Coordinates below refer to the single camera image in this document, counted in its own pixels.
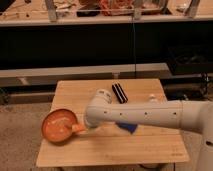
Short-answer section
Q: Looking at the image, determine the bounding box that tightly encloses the blue sponge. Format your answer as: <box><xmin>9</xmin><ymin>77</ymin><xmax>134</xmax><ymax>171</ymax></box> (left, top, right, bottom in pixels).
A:
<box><xmin>117</xmin><ymin>123</ymin><xmax>137</xmax><ymax>134</ymax></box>

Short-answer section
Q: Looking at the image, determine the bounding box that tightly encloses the white plastic bottle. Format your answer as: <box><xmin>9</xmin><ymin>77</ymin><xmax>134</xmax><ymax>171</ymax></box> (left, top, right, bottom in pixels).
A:
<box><xmin>149</xmin><ymin>94</ymin><xmax>158</xmax><ymax>102</ymax></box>

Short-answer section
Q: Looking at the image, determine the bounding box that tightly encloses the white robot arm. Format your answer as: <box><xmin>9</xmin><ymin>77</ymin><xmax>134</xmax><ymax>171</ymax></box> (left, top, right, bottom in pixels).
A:
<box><xmin>84</xmin><ymin>89</ymin><xmax>213</xmax><ymax>171</ymax></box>

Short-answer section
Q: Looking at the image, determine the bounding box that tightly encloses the light wooden table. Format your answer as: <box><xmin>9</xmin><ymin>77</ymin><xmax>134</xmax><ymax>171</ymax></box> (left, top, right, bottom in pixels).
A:
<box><xmin>36</xmin><ymin>80</ymin><xmax>189</xmax><ymax>167</ymax></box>

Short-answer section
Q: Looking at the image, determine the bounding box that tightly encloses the dark box on floor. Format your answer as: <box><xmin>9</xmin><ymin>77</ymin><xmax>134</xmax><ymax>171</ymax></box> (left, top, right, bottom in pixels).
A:
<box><xmin>167</xmin><ymin>92</ymin><xmax>189</xmax><ymax>100</ymax></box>

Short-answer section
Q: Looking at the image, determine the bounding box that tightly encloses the orange ceramic bowl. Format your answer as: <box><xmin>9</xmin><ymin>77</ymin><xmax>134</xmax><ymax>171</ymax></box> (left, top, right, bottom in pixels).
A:
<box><xmin>41</xmin><ymin>109</ymin><xmax>79</xmax><ymax>143</ymax></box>

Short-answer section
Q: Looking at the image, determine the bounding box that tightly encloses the orange pepper with green stem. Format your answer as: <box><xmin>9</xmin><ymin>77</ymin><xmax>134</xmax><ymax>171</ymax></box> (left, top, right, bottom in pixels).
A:
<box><xmin>72</xmin><ymin>124</ymin><xmax>81</xmax><ymax>133</ymax></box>

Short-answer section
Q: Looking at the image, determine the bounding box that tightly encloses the black cable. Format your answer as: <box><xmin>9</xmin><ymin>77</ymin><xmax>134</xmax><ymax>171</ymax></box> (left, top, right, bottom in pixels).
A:
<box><xmin>131</xmin><ymin>14</ymin><xmax>138</xmax><ymax>80</ymax></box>

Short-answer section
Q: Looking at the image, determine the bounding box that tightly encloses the black rectangular block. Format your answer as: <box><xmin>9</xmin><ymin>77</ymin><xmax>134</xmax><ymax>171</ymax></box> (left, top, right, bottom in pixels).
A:
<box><xmin>112</xmin><ymin>83</ymin><xmax>128</xmax><ymax>104</ymax></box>

